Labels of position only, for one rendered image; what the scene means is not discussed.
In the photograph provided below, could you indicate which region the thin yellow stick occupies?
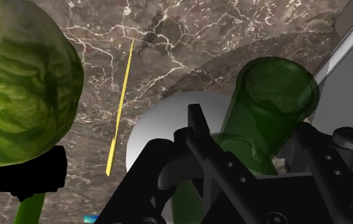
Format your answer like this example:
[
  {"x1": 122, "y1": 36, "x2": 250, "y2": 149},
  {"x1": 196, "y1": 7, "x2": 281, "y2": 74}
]
[{"x1": 105, "y1": 35, "x2": 135, "y2": 178}]

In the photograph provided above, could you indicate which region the light green cylinder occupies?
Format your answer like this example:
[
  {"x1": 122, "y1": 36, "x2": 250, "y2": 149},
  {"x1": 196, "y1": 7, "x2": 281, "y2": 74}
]
[{"x1": 13, "y1": 192, "x2": 46, "y2": 224}]

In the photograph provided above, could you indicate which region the white round plate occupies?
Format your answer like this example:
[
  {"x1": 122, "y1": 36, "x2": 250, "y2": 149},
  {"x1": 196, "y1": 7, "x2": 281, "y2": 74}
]
[{"x1": 125, "y1": 90, "x2": 237, "y2": 173}]

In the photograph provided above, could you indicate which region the small blue object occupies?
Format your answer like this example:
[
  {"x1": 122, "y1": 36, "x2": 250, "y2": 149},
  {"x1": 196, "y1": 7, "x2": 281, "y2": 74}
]
[{"x1": 83, "y1": 214, "x2": 100, "y2": 224}]

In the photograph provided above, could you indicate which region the green glass bottle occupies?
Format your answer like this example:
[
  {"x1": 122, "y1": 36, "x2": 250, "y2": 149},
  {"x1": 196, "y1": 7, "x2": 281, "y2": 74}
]
[{"x1": 170, "y1": 57, "x2": 321, "y2": 224}]

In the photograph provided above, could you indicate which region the green lettuce head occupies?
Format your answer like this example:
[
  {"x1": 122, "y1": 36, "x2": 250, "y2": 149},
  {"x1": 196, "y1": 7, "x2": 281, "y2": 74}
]
[{"x1": 0, "y1": 0, "x2": 85, "y2": 167}]

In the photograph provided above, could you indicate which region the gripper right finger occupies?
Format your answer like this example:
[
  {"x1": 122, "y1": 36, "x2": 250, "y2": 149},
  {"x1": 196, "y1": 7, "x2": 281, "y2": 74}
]
[{"x1": 290, "y1": 121, "x2": 353, "y2": 224}]

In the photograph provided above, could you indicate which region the black block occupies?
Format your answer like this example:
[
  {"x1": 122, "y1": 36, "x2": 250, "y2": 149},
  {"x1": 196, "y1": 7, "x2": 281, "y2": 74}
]
[{"x1": 0, "y1": 144, "x2": 69, "y2": 203}]

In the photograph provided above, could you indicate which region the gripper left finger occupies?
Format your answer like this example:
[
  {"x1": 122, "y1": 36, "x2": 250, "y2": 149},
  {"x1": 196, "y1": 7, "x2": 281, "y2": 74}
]
[{"x1": 95, "y1": 103, "x2": 268, "y2": 224}]

